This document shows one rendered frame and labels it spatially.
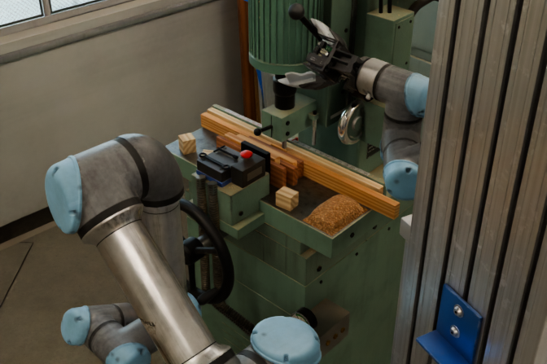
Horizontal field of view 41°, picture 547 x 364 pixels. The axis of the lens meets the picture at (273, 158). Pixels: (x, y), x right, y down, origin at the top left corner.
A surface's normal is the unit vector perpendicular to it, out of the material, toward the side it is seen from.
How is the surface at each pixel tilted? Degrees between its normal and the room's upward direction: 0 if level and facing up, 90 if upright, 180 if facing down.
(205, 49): 90
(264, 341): 8
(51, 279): 0
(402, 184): 90
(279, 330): 7
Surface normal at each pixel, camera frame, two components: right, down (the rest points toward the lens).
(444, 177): -0.89, 0.25
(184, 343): 0.04, -0.20
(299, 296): -0.67, 0.39
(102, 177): 0.44, -0.42
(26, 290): 0.00, -0.85
